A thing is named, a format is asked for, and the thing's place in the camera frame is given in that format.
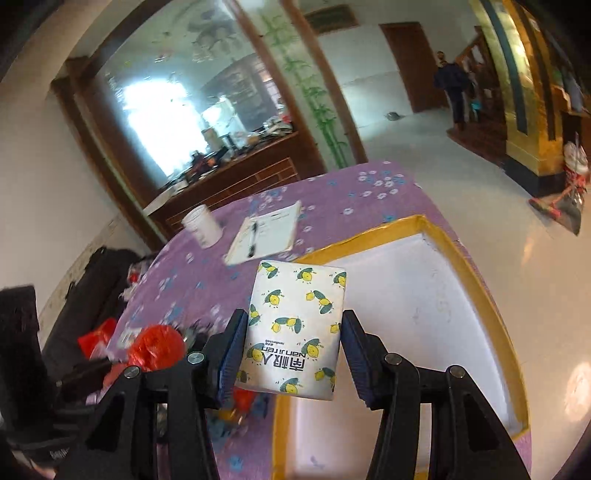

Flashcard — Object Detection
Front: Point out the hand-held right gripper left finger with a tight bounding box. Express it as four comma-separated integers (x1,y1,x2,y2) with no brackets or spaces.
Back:
55,308,250,480

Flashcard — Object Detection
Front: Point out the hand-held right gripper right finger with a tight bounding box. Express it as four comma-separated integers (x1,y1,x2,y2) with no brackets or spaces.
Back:
339,310,532,480

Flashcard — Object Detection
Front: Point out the lemon print tissue pack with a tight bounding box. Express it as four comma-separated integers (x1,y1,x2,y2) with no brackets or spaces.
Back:
235,261,347,401

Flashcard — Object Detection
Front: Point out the yellow-edged white box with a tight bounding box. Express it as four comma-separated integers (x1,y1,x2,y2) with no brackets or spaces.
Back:
272,215,531,480

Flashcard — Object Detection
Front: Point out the red plastic bag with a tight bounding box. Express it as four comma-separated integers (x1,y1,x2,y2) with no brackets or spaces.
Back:
127,325,185,372

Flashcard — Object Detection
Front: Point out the black bag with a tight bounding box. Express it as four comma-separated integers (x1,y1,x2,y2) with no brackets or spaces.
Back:
41,247,153,370
0,285,47,416

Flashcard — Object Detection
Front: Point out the white notebook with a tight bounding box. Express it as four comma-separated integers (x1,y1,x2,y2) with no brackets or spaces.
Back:
225,200,302,266

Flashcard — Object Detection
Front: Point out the white cup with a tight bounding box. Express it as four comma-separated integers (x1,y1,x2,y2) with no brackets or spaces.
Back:
181,205,223,249

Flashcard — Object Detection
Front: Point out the wooden cabinet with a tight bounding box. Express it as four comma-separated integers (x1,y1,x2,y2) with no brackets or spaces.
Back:
148,131,324,241

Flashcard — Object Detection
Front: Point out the red broom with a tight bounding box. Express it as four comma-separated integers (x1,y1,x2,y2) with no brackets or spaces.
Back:
529,182,578,227

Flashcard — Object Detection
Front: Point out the metal dustpan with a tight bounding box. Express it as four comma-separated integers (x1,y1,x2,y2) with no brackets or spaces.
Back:
551,191,583,237

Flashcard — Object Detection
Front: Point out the bamboo print panel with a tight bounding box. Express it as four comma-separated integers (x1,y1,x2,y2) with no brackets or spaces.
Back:
240,0,356,169

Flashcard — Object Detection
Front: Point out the wooden staircase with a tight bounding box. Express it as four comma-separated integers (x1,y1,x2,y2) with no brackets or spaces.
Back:
447,28,509,167

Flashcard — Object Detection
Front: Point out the golden pillar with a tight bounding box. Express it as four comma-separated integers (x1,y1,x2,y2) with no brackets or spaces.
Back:
468,0,573,197

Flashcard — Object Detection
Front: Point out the white bucket with bags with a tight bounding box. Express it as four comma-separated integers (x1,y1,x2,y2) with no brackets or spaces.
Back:
562,141,590,185

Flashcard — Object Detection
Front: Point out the brown wooden door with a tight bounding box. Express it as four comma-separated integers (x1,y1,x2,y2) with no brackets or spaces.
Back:
379,22,450,114

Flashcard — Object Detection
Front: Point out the large etched wall mirror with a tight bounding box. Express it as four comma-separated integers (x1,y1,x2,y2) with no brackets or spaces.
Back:
92,0,296,190

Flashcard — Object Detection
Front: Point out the framed wall picture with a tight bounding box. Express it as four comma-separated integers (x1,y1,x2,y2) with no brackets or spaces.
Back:
302,4,360,34

